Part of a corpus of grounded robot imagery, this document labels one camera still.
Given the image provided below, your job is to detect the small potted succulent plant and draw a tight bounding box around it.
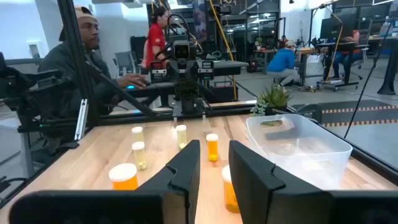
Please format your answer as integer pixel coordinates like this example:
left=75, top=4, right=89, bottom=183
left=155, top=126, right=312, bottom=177
left=250, top=83, right=292, bottom=117

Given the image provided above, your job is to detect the black aluminium rig frame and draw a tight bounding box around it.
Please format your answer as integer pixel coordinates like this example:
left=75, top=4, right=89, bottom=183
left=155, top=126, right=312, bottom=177
left=0, top=0, right=398, bottom=209

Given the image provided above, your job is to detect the pale green pill bottle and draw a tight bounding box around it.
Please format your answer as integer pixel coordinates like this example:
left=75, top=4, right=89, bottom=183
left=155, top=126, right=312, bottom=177
left=131, top=141, right=148, bottom=171
left=175, top=124, right=188, bottom=151
left=131, top=126, right=145, bottom=144

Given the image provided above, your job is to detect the silver aluminium bracket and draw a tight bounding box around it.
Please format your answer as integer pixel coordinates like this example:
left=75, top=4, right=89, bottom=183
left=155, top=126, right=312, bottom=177
left=73, top=98, right=89, bottom=141

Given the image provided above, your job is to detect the large orange pill bottle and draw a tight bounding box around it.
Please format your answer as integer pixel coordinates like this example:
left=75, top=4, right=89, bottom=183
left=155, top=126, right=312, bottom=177
left=108, top=162, right=139, bottom=191

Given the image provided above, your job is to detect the yellow hanging cable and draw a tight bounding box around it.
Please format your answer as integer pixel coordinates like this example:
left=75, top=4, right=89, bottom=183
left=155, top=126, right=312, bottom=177
left=207, top=0, right=239, bottom=101

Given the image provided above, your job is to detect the grey office chair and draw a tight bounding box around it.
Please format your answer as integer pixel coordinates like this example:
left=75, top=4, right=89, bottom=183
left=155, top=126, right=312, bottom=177
left=113, top=50, right=138, bottom=78

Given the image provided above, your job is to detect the black equipment mount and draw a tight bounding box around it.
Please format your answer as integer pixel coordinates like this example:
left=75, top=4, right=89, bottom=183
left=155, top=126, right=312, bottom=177
left=0, top=52, right=80, bottom=150

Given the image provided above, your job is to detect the small orange pill bottle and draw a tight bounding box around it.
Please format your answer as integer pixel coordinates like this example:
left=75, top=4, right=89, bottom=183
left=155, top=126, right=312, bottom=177
left=205, top=133, right=220, bottom=162

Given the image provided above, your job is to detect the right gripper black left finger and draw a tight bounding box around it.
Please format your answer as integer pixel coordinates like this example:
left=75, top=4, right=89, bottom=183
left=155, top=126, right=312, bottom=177
left=8, top=139, right=201, bottom=224

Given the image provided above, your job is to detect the person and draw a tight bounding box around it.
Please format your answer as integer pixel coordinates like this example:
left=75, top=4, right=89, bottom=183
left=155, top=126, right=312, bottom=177
left=37, top=5, right=147, bottom=125
left=266, top=39, right=300, bottom=87
left=331, top=29, right=364, bottom=79
left=141, top=6, right=171, bottom=70

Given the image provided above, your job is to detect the black standing desk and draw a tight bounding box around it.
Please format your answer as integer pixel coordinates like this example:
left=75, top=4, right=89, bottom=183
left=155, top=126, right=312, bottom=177
left=313, top=42, right=371, bottom=91

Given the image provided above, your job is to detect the black computer monitor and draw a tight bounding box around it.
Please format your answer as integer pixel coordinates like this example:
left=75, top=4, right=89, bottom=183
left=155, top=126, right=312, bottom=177
left=319, top=14, right=358, bottom=41

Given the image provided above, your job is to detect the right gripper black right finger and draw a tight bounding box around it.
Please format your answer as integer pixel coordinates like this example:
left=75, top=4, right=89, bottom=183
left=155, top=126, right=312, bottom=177
left=228, top=139, right=398, bottom=224

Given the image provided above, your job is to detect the black pedestal table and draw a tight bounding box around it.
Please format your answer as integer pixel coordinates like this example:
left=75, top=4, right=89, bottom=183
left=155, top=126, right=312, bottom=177
left=368, top=18, right=398, bottom=96

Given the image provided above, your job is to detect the clear plastic bin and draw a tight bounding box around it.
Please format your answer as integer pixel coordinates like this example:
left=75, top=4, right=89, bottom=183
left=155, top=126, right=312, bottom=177
left=245, top=113, right=354, bottom=191

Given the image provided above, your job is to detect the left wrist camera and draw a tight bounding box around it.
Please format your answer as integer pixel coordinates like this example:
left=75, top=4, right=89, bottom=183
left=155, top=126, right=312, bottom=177
left=172, top=40, right=193, bottom=62

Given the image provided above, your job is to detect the black mat with orange stripes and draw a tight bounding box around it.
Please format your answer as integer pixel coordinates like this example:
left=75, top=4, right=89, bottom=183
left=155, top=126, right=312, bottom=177
left=290, top=99, right=398, bottom=129

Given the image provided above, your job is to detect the thin black hanging cable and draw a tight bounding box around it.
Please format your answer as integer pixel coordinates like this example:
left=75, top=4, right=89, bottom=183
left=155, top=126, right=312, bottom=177
left=343, top=21, right=394, bottom=139

